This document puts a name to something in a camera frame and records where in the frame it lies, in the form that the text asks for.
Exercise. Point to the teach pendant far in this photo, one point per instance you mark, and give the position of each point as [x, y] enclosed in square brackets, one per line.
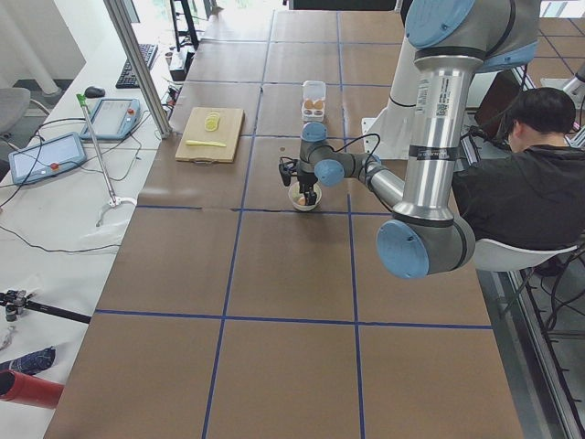
[113, 119]

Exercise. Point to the bamboo cutting board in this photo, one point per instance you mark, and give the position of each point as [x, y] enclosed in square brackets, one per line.
[229, 128]

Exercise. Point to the teach pendant near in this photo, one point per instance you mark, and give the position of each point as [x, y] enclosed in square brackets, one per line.
[49, 159]

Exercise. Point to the black tripod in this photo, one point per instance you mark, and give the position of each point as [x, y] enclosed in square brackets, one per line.
[15, 302]

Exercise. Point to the aluminium frame post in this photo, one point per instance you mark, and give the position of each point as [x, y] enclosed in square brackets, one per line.
[123, 26]

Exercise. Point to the teach pendant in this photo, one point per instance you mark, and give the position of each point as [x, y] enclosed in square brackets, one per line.
[113, 119]
[49, 159]

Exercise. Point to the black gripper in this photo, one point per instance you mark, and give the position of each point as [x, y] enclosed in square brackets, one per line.
[306, 180]

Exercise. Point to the white chair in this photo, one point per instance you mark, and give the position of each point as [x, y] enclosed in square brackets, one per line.
[495, 256]

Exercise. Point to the clear plastic egg box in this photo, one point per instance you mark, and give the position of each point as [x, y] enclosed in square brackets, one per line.
[313, 101]

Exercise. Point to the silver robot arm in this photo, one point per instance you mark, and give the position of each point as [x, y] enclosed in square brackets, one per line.
[450, 42]

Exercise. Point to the yellow plastic knife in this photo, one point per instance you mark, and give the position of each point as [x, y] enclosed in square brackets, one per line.
[205, 143]

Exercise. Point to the red bottle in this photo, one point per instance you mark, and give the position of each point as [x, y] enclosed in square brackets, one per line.
[29, 390]

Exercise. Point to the seated person in black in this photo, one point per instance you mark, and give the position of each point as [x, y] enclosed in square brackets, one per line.
[533, 198]

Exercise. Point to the white bowl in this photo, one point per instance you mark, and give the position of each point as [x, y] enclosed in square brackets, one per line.
[312, 202]

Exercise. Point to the black computer mouse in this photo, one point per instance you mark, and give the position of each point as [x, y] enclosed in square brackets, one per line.
[94, 92]

